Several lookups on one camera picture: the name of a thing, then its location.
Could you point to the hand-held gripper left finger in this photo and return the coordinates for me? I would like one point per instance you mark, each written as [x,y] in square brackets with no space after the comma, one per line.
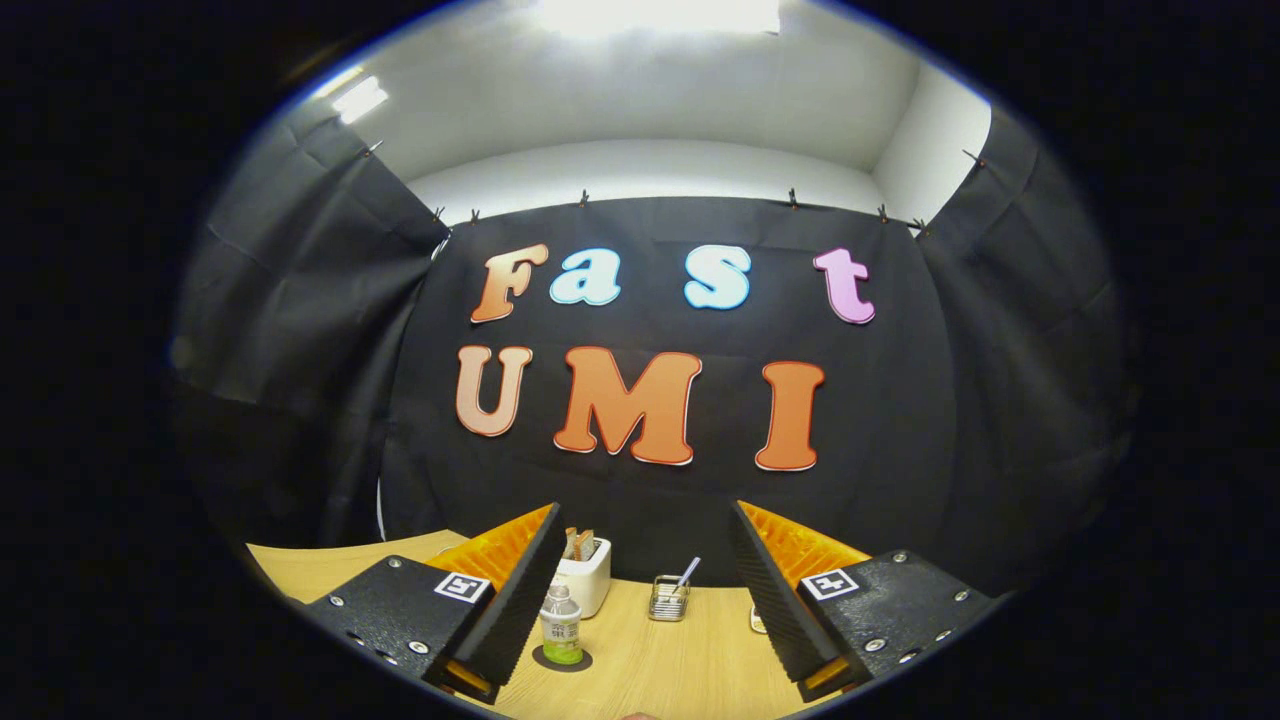
[520,610]

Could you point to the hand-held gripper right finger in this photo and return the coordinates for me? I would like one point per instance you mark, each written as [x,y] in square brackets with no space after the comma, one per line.
[775,600]

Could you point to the clear juice bottle green label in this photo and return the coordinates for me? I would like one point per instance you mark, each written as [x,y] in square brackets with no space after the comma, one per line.
[561,630]

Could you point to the dark brown round coaster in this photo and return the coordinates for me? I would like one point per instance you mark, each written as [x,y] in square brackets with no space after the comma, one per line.
[582,661]

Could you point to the small white patterned dish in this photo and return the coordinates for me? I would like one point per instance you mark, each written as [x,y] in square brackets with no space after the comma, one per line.
[757,620]

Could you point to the cream toaster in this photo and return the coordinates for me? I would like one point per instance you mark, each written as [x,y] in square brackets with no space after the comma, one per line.
[592,585]

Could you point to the brown toast slice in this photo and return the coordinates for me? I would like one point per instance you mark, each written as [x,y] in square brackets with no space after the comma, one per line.
[570,545]
[586,546]

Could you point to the metal spoon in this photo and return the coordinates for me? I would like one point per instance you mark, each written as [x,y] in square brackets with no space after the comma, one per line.
[688,572]

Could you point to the wooden table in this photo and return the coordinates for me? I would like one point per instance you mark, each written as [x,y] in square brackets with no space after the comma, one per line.
[680,670]

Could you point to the black backdrop cloth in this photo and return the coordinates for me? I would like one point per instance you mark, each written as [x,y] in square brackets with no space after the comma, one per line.
[900,400]

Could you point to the small ceiling light panel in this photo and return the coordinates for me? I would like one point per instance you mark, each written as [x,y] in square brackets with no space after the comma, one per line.
[360,98]

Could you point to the large ceiling light panel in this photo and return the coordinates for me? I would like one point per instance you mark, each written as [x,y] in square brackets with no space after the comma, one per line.
[660,14]

